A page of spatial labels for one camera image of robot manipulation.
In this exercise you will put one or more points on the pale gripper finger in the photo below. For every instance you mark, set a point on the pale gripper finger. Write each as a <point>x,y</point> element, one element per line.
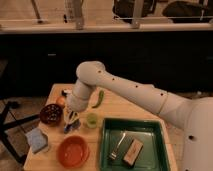
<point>70,118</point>

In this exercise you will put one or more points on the brown scrubbing sponge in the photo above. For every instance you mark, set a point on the brown scrubbing sponge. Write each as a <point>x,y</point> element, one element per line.
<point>133,152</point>

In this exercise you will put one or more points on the blue grey towel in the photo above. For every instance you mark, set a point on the blue grey towel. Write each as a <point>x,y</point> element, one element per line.
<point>72,126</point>

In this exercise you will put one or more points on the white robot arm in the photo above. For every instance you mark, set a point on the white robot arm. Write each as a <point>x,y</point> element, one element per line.
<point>193,116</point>

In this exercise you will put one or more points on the dark brown patterned bowl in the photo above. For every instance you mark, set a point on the dark brown patterned bowl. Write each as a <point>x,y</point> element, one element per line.
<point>51,114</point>

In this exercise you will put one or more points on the red orange bowl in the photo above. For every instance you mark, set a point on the red orange bowl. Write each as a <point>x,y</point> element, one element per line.
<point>73,152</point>

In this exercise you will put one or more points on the small orange fruit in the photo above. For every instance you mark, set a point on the small orange fruit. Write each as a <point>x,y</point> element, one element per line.
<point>61,101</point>

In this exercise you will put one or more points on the light green plastic cup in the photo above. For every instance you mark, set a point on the light green plastic cup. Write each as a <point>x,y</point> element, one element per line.
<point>91,120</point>

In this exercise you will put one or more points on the blue sponge block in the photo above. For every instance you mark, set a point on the blue sponge block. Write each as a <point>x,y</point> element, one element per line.
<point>37,140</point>

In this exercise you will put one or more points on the silver metal fork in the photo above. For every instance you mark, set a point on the silver metal fork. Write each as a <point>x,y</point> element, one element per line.
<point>114,152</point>

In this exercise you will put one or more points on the black chair base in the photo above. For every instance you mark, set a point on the black chair base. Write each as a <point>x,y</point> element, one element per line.
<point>6,126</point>

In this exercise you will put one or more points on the green plastic tray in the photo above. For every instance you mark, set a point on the green plastic tray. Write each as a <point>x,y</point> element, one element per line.
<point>152,157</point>

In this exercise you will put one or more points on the white handled kitchen tool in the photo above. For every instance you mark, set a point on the white handled kitchen tool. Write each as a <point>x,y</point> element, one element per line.
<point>66,92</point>

